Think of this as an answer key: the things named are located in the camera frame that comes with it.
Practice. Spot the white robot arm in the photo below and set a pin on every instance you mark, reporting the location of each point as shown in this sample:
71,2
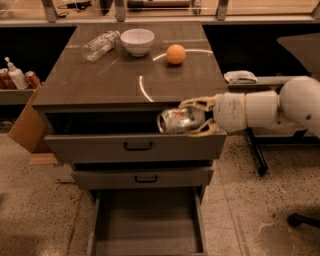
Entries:
297,103

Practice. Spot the bottom grey drawer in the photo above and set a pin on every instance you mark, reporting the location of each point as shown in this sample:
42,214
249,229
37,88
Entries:
147,222

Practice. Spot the white pump bottle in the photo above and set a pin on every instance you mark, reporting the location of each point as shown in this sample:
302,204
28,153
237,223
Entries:
16,75

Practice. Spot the top grey drawer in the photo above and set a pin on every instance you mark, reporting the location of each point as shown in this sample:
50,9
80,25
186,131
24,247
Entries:
135,147

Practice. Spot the grey drawer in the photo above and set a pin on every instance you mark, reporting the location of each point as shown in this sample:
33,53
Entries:
143,178
147,222
135,147

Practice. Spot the folded white cloth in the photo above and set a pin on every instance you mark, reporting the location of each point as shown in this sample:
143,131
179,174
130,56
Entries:
240,77

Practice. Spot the red soda can at edge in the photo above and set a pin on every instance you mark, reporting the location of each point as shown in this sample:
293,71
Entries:
4,76

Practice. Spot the black chair base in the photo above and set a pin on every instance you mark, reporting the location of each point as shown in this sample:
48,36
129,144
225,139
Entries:
295,220

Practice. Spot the brown cardboard box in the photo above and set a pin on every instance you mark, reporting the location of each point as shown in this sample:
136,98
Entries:
29,129

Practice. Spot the grey side table top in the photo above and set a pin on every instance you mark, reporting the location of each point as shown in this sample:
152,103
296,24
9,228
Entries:
306,49

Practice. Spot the grey drawer cabinet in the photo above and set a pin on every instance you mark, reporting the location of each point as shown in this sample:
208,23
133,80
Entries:
123,94

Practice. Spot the middle grey drawer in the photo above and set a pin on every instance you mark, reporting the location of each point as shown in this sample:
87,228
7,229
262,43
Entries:
143,178

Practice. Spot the black table leg frame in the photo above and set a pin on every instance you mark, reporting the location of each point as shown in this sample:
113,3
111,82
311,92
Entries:
298,138

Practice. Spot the white ceramic bowl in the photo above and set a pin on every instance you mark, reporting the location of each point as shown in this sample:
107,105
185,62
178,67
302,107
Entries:
137,42

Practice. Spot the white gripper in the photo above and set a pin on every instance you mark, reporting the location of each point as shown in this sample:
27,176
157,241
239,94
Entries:
229,112

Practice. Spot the orange fruit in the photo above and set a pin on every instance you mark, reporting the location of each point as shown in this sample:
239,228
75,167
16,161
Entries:
175,54

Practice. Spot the white flat box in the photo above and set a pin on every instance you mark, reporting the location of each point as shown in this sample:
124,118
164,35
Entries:
58,172

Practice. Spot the clear plastic water bottle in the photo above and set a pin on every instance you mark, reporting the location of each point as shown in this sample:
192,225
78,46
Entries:
100,45

